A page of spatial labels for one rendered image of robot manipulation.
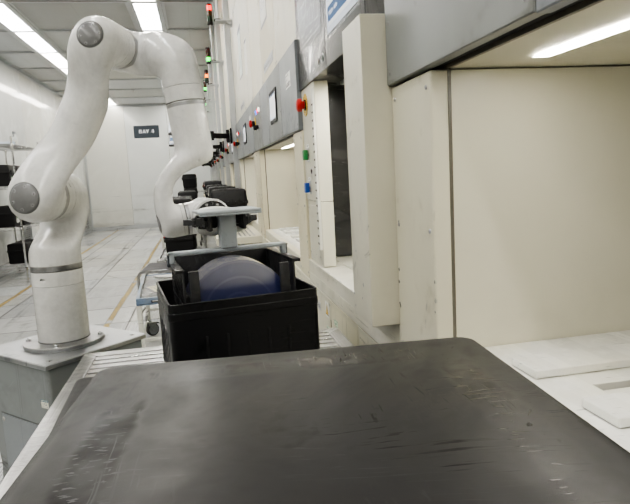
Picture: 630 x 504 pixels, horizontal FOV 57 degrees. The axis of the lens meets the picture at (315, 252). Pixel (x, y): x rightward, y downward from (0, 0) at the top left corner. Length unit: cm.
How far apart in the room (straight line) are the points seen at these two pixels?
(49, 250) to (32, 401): 35
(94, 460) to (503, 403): 22
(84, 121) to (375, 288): 80
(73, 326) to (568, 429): 133
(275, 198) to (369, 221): 221
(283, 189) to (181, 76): 188
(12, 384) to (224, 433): 127
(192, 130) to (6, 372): 72
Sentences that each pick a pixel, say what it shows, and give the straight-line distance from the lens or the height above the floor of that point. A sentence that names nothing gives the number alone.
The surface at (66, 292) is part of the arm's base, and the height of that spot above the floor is 89.
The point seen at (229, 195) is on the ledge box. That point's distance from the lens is 412.
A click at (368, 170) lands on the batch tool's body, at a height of 114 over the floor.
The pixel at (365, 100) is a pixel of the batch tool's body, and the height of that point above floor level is 126.
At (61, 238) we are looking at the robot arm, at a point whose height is 102.
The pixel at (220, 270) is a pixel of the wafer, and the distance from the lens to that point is 110.
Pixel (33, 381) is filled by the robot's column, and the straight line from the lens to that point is 149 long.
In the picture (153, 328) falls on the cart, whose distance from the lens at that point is 454.
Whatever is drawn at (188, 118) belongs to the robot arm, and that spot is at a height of 128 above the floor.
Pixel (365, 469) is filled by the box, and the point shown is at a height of 101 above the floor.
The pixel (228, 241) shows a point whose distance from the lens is 116.
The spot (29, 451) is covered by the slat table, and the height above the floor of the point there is 76.
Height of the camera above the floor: 115
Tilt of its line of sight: 8 degrees down
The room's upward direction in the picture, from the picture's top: 3 degrees counter-clockwise
